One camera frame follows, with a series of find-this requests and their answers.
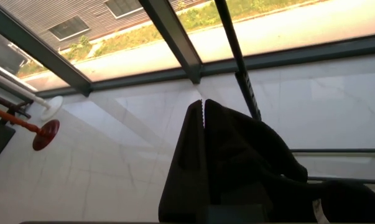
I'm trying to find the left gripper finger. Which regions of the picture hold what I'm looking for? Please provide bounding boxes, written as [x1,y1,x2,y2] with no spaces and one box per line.
[158,99,211,223]

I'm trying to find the black garment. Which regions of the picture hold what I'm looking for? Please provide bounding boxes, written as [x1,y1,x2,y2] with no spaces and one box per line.
[203,98,375,223]

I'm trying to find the black clothes rack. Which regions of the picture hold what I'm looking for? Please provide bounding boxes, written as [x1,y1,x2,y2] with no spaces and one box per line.
[214,0,375,186]

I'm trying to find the red floor pipe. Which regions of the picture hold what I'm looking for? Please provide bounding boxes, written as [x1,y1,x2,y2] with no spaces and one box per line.
[0,104,61,152]

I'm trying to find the window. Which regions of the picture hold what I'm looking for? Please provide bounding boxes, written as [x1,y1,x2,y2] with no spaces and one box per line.
[0,0,375,98]

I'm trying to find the white floor pipe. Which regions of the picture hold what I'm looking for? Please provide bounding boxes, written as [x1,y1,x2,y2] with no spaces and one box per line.
[0,68,64,121]

